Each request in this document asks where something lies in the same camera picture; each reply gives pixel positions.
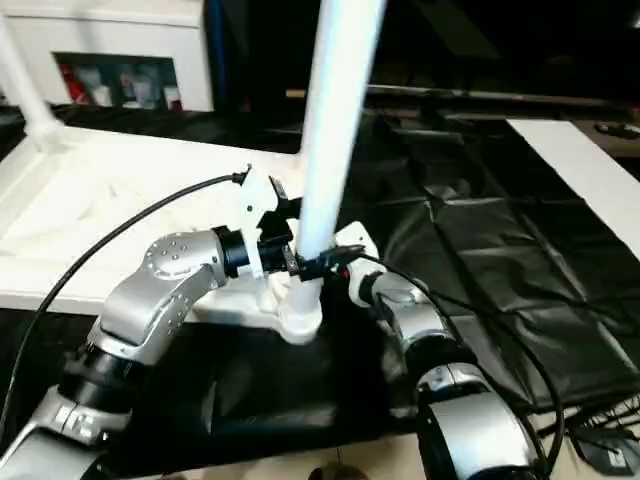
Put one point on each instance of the white plastic table top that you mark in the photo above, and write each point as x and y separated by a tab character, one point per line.
100	200

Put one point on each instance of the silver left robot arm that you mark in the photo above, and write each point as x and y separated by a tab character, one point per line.
170	260

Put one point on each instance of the small white box red base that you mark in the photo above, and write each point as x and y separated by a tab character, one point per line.
172	97

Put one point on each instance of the small white blue box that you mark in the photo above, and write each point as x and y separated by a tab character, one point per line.
142	92

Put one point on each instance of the dark right robot foot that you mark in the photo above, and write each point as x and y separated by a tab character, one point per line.
335	472

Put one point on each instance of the white glass door cabinet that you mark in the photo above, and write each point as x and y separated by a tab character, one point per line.
125	35

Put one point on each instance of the dark metal rod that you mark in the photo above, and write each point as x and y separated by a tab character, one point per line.
500	95

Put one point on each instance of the white flat object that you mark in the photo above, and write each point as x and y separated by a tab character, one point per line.
565	160

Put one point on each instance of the black bag with yellow label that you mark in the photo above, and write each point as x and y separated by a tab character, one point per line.
500	40

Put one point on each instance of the small black flat object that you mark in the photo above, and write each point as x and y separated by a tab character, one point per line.
617	129

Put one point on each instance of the black pouch white label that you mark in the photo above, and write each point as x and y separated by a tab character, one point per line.
607	447

